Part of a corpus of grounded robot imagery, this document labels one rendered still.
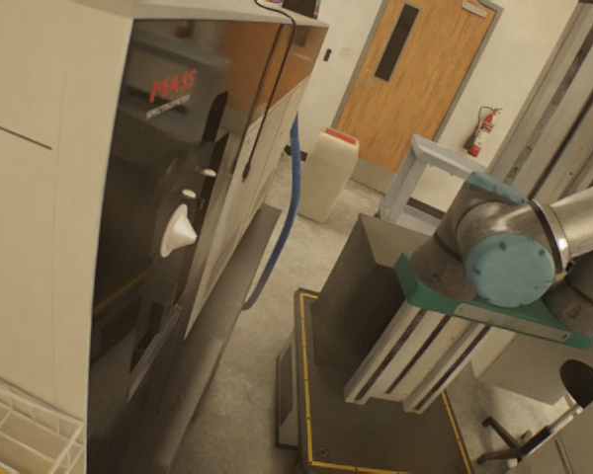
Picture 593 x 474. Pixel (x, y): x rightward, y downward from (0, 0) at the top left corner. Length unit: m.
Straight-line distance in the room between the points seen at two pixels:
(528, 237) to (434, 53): 3.57
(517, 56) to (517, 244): 3.75
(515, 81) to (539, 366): 2.87
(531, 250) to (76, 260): 0.68
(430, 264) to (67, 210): 0.84
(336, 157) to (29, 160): 2.85
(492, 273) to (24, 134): 0.71
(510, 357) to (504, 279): 1.54
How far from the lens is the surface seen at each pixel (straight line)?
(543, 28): 4.50
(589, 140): 1.30
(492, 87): 4.39
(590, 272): 1.27
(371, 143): 4.33
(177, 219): 0.44
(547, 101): 1.12
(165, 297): 0.51
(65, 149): 0.24
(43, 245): 0.28
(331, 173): 3.08
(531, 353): 2.33
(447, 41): 4.26
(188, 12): 0.26
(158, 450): 0.81
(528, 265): 0.78
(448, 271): 0.97
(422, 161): 3.11
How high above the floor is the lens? 1.46
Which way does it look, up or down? 30 degrees down
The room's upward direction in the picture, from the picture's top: 22 degrees clockwise
